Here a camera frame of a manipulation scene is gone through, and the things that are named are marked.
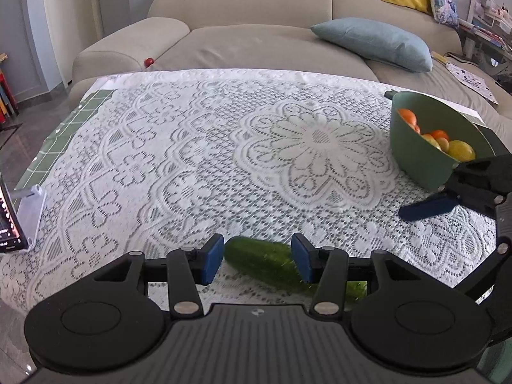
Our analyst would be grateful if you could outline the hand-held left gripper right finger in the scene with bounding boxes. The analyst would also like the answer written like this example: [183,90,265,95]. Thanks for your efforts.
[291,232,420,316]

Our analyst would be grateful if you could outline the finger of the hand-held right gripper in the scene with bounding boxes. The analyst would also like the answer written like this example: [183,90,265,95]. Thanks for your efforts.
[454,196,512,305]
[399,154,512,221]

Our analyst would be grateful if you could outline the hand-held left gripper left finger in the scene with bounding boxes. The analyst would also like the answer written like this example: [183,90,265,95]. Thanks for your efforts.
[93,233,225,316]

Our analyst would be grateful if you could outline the green cucumber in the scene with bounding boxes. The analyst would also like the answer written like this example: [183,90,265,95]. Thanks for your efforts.
[224,237,367,299]

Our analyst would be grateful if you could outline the green bowl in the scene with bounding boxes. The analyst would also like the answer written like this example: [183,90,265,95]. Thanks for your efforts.
[384,90,502,193]

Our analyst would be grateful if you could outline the large orange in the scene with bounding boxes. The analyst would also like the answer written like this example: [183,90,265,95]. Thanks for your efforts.
[397,108,417,129]

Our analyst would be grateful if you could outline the yellow lemon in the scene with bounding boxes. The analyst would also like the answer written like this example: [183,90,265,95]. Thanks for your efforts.
[447,140,476,163]

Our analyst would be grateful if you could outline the white lace tablecloth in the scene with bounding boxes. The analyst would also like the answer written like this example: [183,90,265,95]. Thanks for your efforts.
[0,68,500,321]

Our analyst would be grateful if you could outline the printed white paper sheet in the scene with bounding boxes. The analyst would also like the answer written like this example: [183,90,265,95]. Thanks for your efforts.
[446,62,499,105]

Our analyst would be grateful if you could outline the light blue pillow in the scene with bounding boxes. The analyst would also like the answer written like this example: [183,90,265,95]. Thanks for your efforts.
[310,18,434,73]

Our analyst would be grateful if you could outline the cluttered grey side table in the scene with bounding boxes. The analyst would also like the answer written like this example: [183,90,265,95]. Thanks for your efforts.
[460,0,512,77]

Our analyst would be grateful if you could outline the green checked tablecloth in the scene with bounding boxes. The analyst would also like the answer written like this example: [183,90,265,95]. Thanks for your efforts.
[16,88,117,191]

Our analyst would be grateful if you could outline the blue patterned pillow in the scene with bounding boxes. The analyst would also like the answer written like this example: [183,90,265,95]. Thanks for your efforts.
[427,0,460,30]

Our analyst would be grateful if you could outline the beige sofa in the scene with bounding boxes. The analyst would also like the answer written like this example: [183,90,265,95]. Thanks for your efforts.
[68,0,512,129]

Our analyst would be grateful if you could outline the stacked colourful stools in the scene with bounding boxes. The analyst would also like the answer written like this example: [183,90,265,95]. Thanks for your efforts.
[0,68,19,119]

